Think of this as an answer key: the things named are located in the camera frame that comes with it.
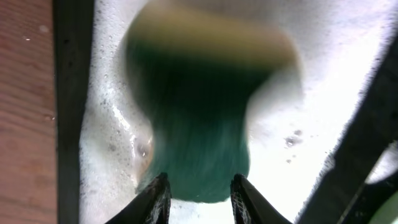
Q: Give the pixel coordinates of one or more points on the black rectangular soap tray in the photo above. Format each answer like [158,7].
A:
[291,138]

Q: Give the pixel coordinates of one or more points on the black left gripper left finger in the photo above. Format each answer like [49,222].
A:
[151,206]

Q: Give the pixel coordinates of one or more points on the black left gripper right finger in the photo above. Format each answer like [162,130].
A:
[249,206]

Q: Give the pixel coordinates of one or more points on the round black tray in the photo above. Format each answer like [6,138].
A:
[368,200]

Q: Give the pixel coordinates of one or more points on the green yellow sponge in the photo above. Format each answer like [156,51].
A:
[192,74]

